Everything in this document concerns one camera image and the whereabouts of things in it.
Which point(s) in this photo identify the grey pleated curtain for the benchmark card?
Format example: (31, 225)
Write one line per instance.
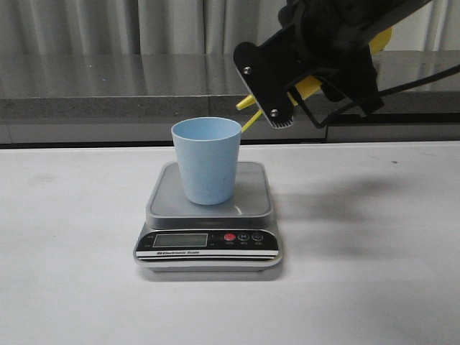
(134, 27)

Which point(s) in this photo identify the silver digital kitchen scale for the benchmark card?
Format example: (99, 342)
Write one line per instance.
(240, 234)

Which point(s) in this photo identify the yellow squeeze bottle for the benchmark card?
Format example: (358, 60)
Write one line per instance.
(310, 85)

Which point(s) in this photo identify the grey stone counter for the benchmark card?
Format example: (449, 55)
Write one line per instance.
(64, 100)

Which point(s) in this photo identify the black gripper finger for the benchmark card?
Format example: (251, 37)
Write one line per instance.
(347, 83)
(269, 71)

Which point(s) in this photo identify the light blue plastic cup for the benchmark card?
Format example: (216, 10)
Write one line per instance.
(207, 150)

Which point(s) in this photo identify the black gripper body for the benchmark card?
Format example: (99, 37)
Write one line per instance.
(330, 40)

